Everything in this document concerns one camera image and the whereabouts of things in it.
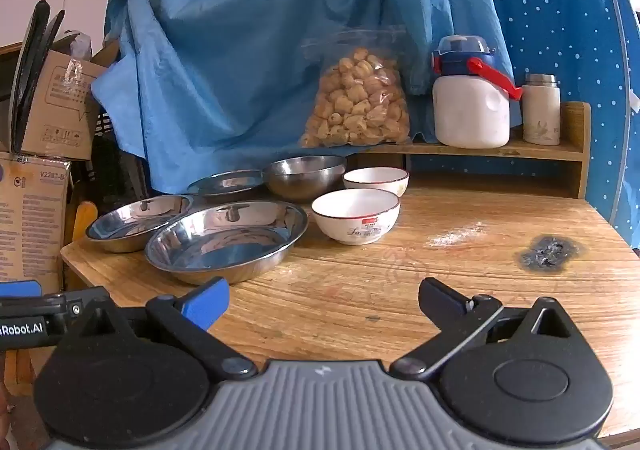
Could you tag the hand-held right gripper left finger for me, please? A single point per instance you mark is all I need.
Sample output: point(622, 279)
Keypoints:
point(205, 302)

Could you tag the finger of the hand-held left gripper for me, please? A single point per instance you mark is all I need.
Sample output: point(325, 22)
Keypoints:
point(20, 288)

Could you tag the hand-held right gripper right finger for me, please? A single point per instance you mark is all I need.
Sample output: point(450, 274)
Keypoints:
point(436, 299)

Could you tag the large steel plate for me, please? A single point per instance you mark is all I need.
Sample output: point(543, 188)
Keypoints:
point(225, 240)

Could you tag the white bowl with red label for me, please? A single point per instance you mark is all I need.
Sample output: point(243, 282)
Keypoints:
point(355, 215)

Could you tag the small steel plate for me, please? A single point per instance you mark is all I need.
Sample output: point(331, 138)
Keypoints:
point(225, 182)

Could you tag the white ceramic bowl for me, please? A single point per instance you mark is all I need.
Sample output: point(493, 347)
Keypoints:
point(375, 178)

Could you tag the steel bowl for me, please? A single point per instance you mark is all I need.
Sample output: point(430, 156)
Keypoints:
point(305, 180)

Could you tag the large cardboard box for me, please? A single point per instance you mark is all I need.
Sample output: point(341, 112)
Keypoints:
point(30, 220)

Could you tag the printed cardboard box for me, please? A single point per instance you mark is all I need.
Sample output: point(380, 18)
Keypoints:
point(55, 105)

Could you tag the white jug with blue lid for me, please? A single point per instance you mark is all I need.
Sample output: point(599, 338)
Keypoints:
point(470, 110)

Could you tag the clear bag of snacks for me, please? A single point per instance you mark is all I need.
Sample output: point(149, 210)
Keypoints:
point(355, 105)

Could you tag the white thermos bottle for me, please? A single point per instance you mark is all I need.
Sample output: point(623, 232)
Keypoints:
point(541, 115)

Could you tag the wooden desk shelf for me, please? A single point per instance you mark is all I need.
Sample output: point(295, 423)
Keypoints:
point(575, 130)

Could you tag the black flat bars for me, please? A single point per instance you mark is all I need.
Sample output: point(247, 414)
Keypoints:
point(30, 60)

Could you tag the light blue cloth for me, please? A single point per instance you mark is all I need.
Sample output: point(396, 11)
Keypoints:
point(225, 55)

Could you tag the dark blue dotted cloth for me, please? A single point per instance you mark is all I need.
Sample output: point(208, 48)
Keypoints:
point(550, 5)

